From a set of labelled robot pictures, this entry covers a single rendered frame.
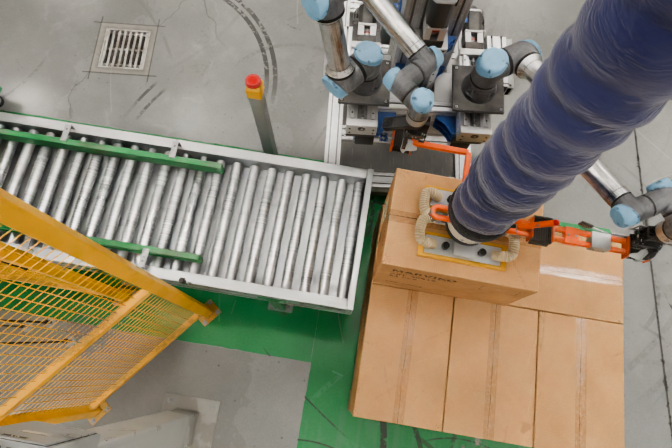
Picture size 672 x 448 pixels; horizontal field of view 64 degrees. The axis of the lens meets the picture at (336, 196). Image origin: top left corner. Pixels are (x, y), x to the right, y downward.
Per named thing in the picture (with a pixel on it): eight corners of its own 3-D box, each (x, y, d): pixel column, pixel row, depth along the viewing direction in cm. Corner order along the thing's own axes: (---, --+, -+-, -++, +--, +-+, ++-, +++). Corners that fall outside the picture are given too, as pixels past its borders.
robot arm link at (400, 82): (402, 68, 187) (424, 88, 184) (379, 86, 184) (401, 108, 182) (405, 55, 179) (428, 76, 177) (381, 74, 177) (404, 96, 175)
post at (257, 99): (268, 171, 330) (244, 90, 235) (270, 161, 332) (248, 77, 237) (278, 173, 329) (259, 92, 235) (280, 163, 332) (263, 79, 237)
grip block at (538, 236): (525, 243, 197) (531, 239, 192) (527, 218, 201) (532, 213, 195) (547, 247, 197) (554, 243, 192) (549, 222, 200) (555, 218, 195)
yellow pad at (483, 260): (415, 255, 205) (418, 252, 200) (419, 231, 208) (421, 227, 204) (504, 272, 204) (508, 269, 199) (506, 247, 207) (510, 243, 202)
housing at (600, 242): (585, 250, 197) (591, 247, 193) (586, 233, 199) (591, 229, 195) (604, 254, 197) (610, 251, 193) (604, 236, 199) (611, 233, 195)
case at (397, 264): (372, 281, 242) (381, 263, 204) (385, 199, 254) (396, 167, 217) (504, 306, 239) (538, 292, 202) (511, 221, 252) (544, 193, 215)
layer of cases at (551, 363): (348, 410, 274) (352, 416, 236) (375, 225, 305) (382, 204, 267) (583, 451, 270) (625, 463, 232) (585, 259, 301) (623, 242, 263)
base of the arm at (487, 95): (460, 71, 235) (466, 59, 226) (495, 74, 235) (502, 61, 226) (461, 102, 231) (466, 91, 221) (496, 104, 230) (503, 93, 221)
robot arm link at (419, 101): (422, 80, 175) (440, 97, 173) (416, 96, 185) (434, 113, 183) (404, 94, 173) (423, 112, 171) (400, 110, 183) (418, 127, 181)
